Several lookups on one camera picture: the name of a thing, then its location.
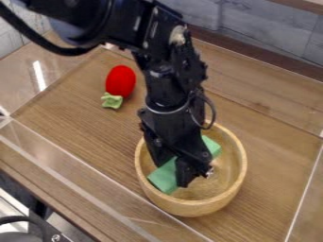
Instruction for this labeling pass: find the brown wooden bowl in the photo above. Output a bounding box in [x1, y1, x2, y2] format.
[135, 124, 247, 217]

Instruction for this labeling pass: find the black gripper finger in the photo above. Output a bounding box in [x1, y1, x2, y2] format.
[144, 130, 174, 167]
[175, 157, 202, 188]

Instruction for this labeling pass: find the red plush strawberry toy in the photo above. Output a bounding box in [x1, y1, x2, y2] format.
[102, 65, 136, 110]

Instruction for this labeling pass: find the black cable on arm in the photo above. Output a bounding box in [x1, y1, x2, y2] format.
[188, 91, 219, 130]

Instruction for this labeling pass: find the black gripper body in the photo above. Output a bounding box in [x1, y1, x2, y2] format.
[138, 103, 211, 177]

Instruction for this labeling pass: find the green rectangular block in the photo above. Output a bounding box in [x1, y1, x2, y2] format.
[147, 135, 222, 195]

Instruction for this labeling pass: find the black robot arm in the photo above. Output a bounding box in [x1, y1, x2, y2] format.
[0, 0, 215, 187]

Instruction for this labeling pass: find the black stand base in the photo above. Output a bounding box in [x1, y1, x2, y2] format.
[0, 212, 68, 242]

